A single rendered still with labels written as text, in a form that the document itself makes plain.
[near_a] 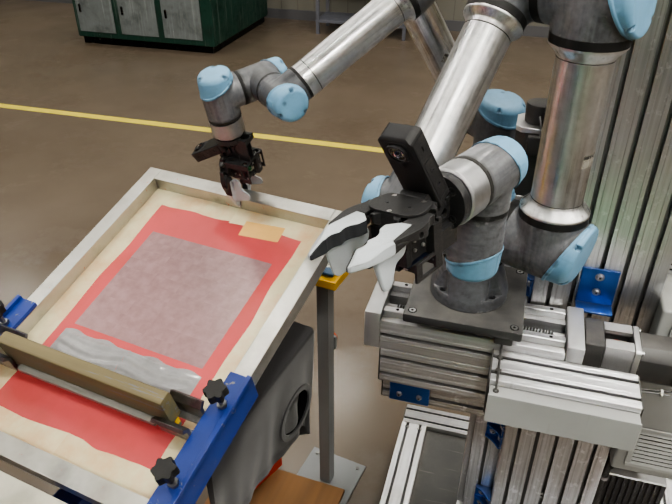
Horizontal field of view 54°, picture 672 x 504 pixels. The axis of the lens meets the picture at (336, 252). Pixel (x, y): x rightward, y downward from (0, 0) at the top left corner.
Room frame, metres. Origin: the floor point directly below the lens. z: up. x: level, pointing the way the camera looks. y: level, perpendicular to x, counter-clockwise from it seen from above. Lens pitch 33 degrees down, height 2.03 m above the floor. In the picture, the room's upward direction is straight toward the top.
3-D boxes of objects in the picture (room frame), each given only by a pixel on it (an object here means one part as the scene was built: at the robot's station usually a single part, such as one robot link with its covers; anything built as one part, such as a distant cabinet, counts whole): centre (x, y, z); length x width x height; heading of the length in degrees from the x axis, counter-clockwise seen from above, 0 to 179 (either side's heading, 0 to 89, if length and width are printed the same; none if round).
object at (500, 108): (1.55, -0.40, 1.42); 0.13 x 0.12 x 0.14; 26
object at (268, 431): (1.12, 0.20, 0.77); 0.46 x 0.09 x 0.36; 155
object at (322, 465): (1.60, 0.03, 0.48); 0.22 x 0.22 x 0.96; 65
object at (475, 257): (0.79, -0.18, 1.56); 0.11 x 0.08 x 0.11; 50
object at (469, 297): (1.06, -0.27, 1.31); 0.15 x 0.15 x 0.10
